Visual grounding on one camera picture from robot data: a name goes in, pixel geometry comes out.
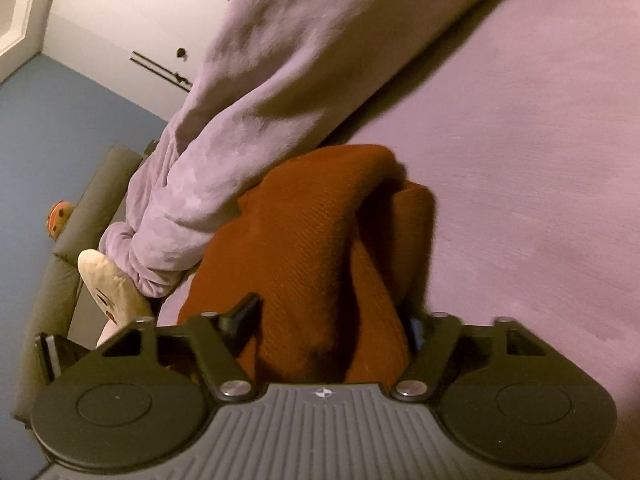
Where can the cream round face pillow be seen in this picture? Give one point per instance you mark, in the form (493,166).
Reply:
(117,290)

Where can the pale pink plush toy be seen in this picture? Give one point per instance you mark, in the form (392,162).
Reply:
(107,332)

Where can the orange plush toy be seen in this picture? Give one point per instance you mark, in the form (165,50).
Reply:
(59,220)

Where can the lilac fleece duvet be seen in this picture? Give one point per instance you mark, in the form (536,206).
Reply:
(260,110)

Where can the white wardrobe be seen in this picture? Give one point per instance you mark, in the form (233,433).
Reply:
(125,5)

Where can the bed with lilac sheet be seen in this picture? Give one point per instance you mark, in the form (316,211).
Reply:
(525,160)

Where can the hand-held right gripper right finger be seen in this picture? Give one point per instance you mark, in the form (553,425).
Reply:
(416,331)

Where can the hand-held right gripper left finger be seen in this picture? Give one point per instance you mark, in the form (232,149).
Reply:
(240,317)

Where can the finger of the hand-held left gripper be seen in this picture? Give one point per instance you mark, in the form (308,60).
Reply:
(49,360)

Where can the rust red knit sweater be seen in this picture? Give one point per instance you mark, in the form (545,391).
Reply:
(310,240)

